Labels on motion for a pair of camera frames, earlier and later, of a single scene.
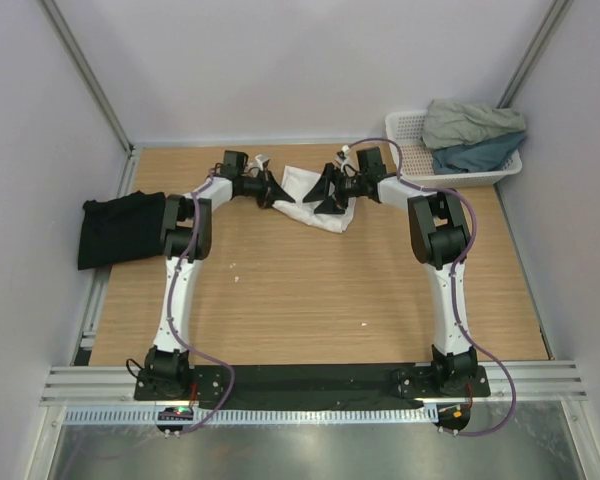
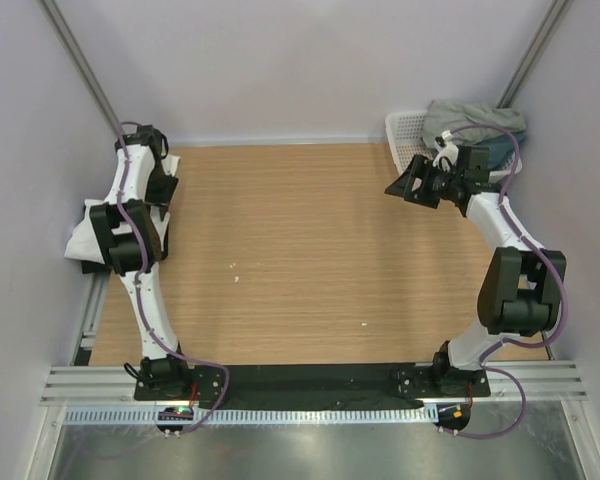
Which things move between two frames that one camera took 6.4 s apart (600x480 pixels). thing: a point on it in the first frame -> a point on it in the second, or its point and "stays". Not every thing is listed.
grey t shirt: x=452 y=122 stays
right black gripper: x=322 y=190 -> x=420 y=196
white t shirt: x=298 y=184 -> x=84 y=244
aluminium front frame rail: x=85 y=385 stays
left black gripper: x=271 y=191 -> x=164 y=198
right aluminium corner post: x=558 y=11 stays
